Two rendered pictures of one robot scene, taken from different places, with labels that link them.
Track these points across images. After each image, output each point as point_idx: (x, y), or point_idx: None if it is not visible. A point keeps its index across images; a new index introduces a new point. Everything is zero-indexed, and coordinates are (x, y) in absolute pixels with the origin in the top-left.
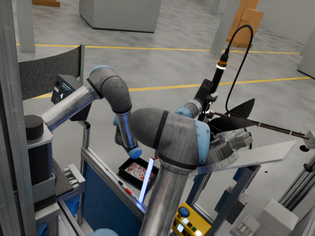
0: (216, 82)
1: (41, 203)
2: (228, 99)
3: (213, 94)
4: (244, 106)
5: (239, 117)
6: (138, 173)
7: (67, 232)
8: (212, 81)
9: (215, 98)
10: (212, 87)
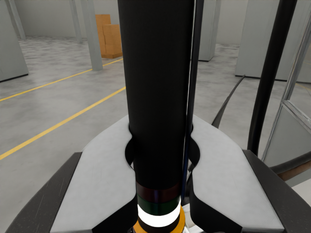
0: (185, 25)
1: None
2: (262, 126)
3: (214, 159)
4: (225, 107)
5: (299, 164)
6: None
7: None
8: (134, 36)
9: (309, 228)
10: (157, 99)
